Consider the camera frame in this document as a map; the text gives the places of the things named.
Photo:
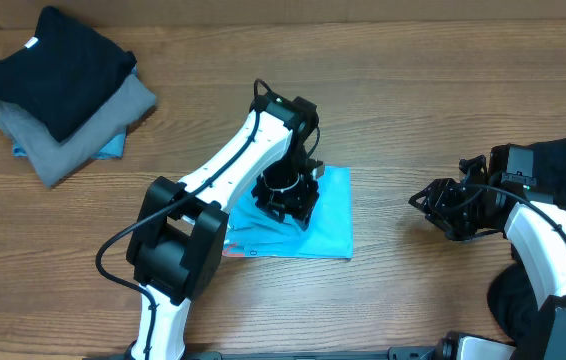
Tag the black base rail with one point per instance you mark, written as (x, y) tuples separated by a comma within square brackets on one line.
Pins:
[(393, 353)]

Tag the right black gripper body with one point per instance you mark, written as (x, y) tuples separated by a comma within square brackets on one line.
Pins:
[(459, 213)]

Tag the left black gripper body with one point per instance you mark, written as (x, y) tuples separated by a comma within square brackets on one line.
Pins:
[(283, 191)]

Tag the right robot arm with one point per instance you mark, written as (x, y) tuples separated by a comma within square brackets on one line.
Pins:
[(464, 346)]

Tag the black garment at right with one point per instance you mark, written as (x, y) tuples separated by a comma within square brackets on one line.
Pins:
[(527, 202)]

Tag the folded grey shirt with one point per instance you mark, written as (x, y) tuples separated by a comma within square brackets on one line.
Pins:
[(53, 160)]

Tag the light blue printed t-shirt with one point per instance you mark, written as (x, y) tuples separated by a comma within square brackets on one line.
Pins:
[(330, 234)]

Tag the folded black shirt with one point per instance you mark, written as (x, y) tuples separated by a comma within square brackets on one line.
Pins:
[(66, 75)]

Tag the folded blue shirt under stack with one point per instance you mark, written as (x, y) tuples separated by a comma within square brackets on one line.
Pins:
[(112, 150)]

